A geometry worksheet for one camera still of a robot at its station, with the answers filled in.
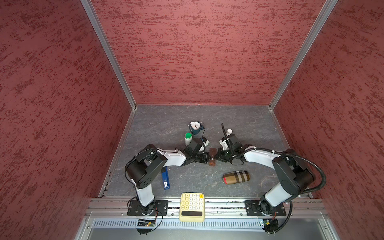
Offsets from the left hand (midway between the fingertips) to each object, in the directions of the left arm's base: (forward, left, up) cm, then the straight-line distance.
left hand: (210, 161), depth 90 cm
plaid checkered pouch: (-10, -14, +3) cm, 17 cm away
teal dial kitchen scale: (+24, +10, +3) cm, 26 cm away
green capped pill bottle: (+12, +14, +8) cm, 20 cm away
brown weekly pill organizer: (+6, -2, +1) cm, 6 cm away
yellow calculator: (-25, +11, +2) cm, 27 cm away
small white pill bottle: (+19, -13, +5) cm, 24 cm away
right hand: (0, -2, +1) cm, 2 cm away
